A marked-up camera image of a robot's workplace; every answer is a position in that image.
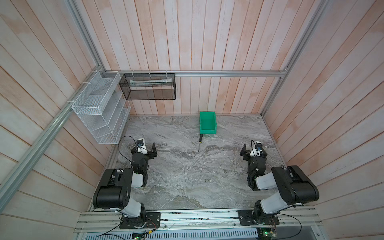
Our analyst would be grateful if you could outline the black handled screwdriver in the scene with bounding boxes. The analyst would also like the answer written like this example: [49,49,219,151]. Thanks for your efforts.
[198,134,204,152]

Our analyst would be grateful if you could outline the green plastic bin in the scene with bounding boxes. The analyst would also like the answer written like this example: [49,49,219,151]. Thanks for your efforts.
[200,112,217,135]

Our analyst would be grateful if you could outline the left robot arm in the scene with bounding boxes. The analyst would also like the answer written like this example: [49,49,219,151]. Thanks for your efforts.
[93,139,158,229]

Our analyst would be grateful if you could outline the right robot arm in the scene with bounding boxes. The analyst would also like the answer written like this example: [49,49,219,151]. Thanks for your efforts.
[238,141,320,226]

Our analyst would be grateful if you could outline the black mesh basket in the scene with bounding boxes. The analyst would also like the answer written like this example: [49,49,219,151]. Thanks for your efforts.
[119,73,177,101]

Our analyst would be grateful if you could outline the white vent grille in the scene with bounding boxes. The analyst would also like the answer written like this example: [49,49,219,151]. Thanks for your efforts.
[84,229,259,240]

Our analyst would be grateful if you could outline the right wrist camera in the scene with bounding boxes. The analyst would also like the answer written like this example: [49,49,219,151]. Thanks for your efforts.
[254,141,264,152]

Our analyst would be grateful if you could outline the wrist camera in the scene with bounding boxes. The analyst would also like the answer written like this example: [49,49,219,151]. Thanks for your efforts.
[136,139,147,150]
[254,141,264,152]

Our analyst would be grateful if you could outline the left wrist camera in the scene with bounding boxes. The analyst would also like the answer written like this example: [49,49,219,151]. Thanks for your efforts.
[136,139,147,150]

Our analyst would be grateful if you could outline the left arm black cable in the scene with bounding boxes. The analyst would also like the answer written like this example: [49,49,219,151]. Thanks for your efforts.
[117,135,142,164]

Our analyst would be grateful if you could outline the white wire shelf rack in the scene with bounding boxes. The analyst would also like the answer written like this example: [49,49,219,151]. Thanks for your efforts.
[72,71,131,145]

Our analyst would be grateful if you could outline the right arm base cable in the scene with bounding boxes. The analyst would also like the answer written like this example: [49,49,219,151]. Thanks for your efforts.
[271,212,303,240]

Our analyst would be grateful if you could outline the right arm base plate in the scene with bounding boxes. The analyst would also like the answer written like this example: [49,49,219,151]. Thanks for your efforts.
[237,210,280,226]

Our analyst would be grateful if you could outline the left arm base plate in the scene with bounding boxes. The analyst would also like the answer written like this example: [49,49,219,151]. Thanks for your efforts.
[119,212,161,230]

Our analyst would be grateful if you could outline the horizontal aluminium wall rail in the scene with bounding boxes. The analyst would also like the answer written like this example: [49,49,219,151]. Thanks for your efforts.
[110,70,287,78]

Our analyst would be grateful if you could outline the aluminium front rail frame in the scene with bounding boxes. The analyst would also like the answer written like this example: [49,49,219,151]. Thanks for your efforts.
[73,207,329,240]

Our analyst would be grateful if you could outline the left wall aluminium rail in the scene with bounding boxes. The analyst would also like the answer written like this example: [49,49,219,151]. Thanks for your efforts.
[1,65,103,212]

